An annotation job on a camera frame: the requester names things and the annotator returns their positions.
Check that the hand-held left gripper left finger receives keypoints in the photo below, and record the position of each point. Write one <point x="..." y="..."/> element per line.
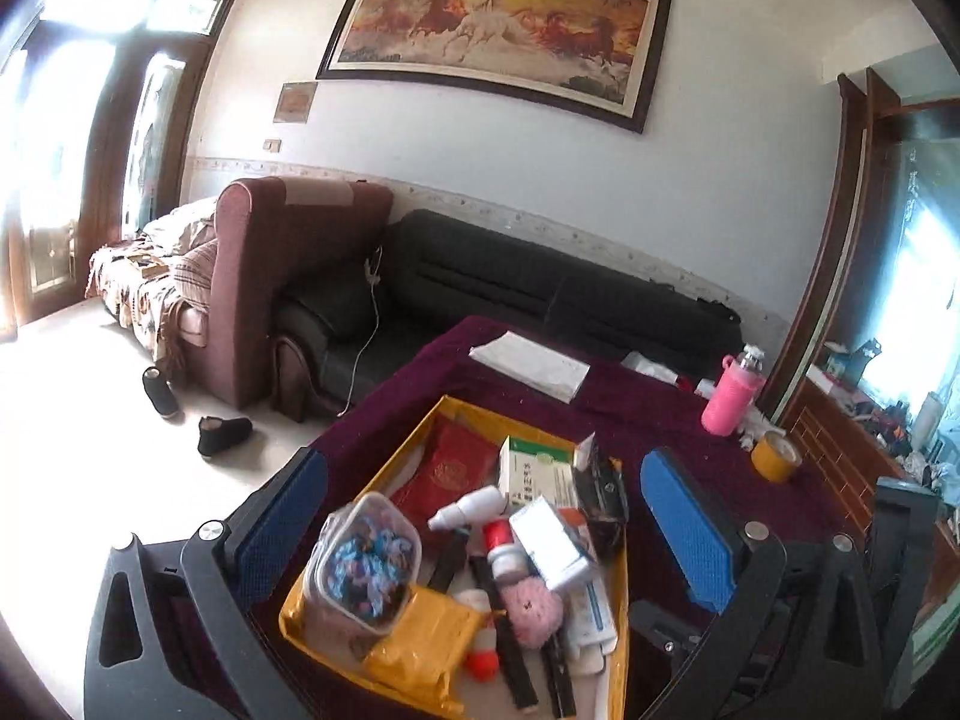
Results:
<point x="285" y="525"/>

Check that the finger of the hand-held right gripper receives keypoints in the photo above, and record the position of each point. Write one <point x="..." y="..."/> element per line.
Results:
<point x="664" y="630"/>

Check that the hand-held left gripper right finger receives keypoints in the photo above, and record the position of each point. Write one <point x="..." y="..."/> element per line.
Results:
<point x="690" y="532"/>

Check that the white blue medicine box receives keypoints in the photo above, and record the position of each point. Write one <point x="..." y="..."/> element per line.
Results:
<point x="592" y="619"/>

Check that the black snack packet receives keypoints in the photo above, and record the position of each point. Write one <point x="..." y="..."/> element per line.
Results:
<point x="607" y="499"/>

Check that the clear plastic container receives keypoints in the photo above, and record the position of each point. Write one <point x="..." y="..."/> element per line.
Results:
<point x="367" y="562"/>

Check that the black stick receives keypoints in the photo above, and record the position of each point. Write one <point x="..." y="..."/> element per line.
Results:
<point x="448" y="562"/>
<point x="510" y="660"/>
<point x="559" y="679"/>

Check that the pink knitted ball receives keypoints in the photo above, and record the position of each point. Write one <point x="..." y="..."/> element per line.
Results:
<point x="531" y="611"/>

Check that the white barcode box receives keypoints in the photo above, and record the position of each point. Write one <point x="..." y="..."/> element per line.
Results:
<point x="547" y="540"/>

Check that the green white medicine box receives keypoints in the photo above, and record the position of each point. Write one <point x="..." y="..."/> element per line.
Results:
<point x="536" y="472"/>

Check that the red booklet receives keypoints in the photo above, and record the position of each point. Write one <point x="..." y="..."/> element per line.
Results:
<point x="446" y="472"/>

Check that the white bottle red label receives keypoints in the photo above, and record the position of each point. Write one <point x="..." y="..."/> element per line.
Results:
<point x="502" y="551"/>

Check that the white dropper bottle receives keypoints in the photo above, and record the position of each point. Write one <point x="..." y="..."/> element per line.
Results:
<point x="465" y="511"/>

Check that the yellow packet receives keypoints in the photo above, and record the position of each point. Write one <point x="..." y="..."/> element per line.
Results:
<point x="420" y="645"/>

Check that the white bottle orange cap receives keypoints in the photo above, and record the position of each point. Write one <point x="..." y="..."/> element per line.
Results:
<point x="480" y="649"/>

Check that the yellow box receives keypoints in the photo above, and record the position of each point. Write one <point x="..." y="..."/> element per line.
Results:
<point x="442" y="420"/>

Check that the brick pattern wooden cabinet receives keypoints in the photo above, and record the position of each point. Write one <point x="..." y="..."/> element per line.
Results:
<point x="832" y="457"/>

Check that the black shoe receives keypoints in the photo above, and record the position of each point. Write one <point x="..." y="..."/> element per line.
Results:
<point x="225" y="436"/>
<point x="159" y="390"/>

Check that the green printed panel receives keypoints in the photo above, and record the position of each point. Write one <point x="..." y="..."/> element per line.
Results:
<point x="934" y="637"/>

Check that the yellow tape roll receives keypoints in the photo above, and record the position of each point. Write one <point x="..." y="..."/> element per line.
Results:
<point x="776" y="457"/>

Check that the maroon tablecloth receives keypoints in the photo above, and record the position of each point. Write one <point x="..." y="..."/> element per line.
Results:
<point x="660" y="420"/>

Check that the pile of sill clutter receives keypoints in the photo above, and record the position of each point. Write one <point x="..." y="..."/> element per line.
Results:
<point x="900" y="412"/>

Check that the pink sleeved bottle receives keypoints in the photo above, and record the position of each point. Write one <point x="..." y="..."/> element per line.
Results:
<point x="731" y="397"/>

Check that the black bag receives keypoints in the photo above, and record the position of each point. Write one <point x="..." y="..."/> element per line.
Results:
<point x="712" y="307"/>

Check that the white papers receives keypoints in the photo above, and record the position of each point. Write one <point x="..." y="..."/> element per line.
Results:
<point x="532" y="364"/>

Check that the maroon armchair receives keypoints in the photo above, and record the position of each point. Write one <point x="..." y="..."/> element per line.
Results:
<point x="247" y="277"/>

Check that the striped cushion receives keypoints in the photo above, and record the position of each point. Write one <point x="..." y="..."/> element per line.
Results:
<point x="193" y="274"/>

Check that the patterned blanket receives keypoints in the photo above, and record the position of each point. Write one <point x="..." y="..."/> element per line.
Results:
<point x="135" y="285"/>

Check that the black sofa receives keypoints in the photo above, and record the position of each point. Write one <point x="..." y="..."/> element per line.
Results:
<point x="487" y="277"/>

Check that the wooden glass door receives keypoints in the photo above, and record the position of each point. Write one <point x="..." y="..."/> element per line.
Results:
<point x="97" y="127"/>

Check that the framed horse painting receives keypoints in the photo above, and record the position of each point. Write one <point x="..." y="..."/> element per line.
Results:
<point x="487" y="22"/>

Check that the wooden window frame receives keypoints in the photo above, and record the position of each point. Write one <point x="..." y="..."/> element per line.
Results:
<point x="825" y="240"/>

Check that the small wall plaque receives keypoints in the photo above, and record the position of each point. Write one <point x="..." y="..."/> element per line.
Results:
<point x="295" y="103"/>

